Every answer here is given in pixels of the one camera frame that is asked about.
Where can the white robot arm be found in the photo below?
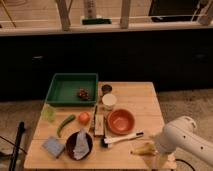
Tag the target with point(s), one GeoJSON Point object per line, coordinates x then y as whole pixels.
{"type": "Point", "coordinates": [179, 133]}

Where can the wooden block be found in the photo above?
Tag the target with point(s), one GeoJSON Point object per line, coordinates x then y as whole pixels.
{"type": "Point", "coordinates": [99, 125]}

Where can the orange terracotta bowl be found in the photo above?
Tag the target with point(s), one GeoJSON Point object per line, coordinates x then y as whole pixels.
{"type": "Point", "coordinates": [120, 121]}

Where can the black pole stand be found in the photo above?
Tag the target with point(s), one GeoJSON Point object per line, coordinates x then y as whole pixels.
{"type": "Point", "coordinates": [16, 148]}

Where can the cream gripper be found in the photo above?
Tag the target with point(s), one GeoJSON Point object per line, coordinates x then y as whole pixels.
{"type": "Point", "coordinates": [161, 161]}

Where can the brown pine cone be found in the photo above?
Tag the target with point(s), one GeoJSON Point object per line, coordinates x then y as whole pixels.
{"type": "Point", "coordinates": [83, 94]}

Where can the yellow banana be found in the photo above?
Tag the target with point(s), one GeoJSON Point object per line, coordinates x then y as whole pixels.
{"type": "Point", "coordinates": [145, 149]}

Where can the white paper cup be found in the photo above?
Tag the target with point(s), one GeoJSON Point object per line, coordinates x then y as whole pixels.
{"type": "Point", "coordinates": [109, 101]}

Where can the green base white post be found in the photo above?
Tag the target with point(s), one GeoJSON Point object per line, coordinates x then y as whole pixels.
{"type": "Point", "coordinates": [90, 15]}

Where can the wooden table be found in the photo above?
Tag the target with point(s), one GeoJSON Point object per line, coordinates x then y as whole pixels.
{"type": "Point", "coordinates": [137, 97]}

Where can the crumpled white cloth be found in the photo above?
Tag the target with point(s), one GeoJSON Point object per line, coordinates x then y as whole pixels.
{"type": "Point", "coordinates": [81, 148]}

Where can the small dark round tin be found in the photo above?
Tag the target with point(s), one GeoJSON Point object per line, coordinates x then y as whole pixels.
{"type": "Point", "coordinates": [106, 89]}

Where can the dark brown plate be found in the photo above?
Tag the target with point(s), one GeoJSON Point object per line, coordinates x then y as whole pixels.
{"type": "Point", "coordinates": [71, 143]}

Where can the green pepper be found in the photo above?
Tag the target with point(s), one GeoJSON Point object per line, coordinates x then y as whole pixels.
{"type": "Point", "coordinates": [64, 123]}

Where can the dark knife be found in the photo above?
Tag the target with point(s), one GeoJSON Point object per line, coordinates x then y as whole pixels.
{"type": "Point", "coordinates": [92, 125]}

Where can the green plastic tray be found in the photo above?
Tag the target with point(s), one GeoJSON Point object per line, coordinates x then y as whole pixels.
{"type": "Point", "coordinates": [65, 86]}

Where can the blue sponge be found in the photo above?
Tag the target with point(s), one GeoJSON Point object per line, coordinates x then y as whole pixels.
{"type": "Point", "coordinates": [53, 147]}

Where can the orange tomato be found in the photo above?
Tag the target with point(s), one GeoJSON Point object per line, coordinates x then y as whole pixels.
{"type": "Point", "coordinates": [84, 118]}

